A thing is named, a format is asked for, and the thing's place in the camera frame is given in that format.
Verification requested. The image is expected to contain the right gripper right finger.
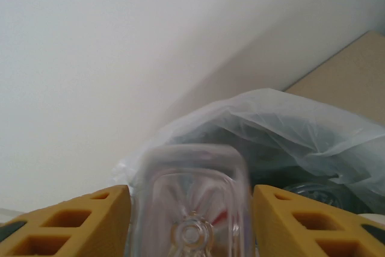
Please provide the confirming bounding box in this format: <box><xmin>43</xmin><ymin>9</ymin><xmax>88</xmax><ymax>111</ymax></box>
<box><xmin>252</xmin><ymin>184</ymin><xmax>385</xmax><ymax>257</ymax></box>

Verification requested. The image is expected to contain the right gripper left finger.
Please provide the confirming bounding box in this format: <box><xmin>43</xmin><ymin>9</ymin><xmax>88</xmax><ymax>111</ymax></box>
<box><xmin>0</xmin><ymin>184</ymin><xmax>134</xmax><ymax>257</ymax></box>

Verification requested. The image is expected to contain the purple juice carton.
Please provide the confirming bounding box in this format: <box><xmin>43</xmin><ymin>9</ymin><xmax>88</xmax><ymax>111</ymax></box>
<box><xmin>125</xmin><ymin>144</ymin><xmax>256</xmax><ymax>257</ymax></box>

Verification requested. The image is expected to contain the white plastic bin liner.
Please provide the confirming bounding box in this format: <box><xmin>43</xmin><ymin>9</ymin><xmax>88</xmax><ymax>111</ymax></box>
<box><xmin>112</xmin><ymin>87</ymin><xmax>385</xmax><ymax>218</ymax></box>

